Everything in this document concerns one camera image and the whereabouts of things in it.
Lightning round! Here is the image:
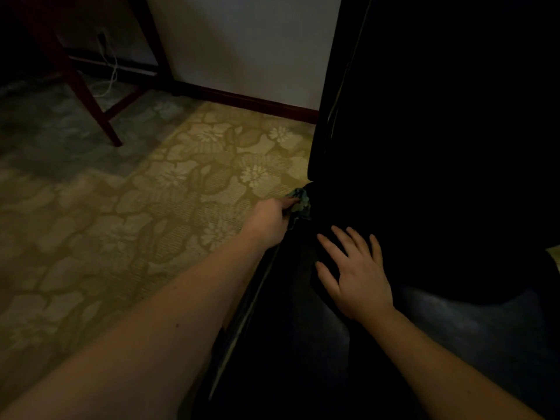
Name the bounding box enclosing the person's left forearm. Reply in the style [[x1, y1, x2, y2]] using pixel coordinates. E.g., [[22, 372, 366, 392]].
[[0, 229, 268, 420]]

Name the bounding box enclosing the dark red wooden table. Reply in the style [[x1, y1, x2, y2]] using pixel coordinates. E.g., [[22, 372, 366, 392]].
[[17, 0, 177, 148]]

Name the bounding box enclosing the person's right forearm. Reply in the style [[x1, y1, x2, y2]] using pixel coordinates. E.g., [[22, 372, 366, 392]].
[[360, 308, 543, 420]]

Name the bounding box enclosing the person's left hand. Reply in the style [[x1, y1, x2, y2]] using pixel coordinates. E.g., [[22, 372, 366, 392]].
[[240, 197, 300, 251]]

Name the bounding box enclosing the green cleaning cloth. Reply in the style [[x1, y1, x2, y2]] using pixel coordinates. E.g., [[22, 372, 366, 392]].
[[284, 187, 313, 225]]

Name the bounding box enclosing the dark red baseboard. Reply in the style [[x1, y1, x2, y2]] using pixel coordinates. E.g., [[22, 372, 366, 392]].
[[173, 80, 319, 125]]

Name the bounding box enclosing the person's right hand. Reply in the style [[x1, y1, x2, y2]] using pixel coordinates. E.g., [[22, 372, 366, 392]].
[[314, 226, 396, 325]]

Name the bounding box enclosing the black leather chair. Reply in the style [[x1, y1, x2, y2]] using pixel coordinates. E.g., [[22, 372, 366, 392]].
[[190, 0, 560, 420]]

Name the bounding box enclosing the white hanging cord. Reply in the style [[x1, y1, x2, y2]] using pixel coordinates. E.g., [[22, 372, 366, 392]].
[[85, 30, 120, 99]]

